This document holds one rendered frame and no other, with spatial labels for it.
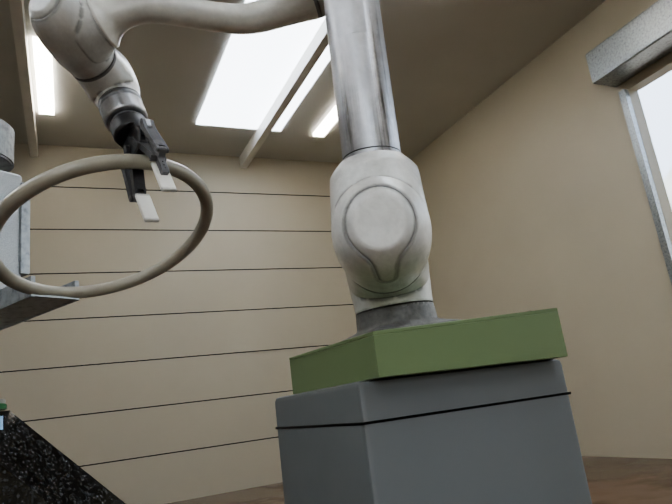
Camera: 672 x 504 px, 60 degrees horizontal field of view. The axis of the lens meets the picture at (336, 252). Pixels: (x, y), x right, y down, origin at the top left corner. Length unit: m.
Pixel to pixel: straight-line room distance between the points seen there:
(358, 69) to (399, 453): 0.61
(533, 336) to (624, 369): 4.84
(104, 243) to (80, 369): 1.40
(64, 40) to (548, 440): 1.11
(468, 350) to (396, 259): 0.19
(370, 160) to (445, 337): 0.30
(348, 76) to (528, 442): 0.67
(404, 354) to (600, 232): 5.11
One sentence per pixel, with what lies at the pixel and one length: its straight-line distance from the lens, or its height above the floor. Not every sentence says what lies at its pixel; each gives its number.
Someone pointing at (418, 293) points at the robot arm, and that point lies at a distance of 1.09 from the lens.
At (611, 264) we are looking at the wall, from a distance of 5.84.
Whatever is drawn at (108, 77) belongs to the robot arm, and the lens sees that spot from 1.32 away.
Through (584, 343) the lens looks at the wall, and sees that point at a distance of 6.11.
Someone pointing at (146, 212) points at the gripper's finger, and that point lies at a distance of 1.21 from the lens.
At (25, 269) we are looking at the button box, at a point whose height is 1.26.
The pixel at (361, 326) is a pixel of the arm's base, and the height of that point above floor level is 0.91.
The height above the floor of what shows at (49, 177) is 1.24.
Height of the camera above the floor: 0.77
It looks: 15 degrees up
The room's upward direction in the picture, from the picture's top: 7 degrees counter-clockwise
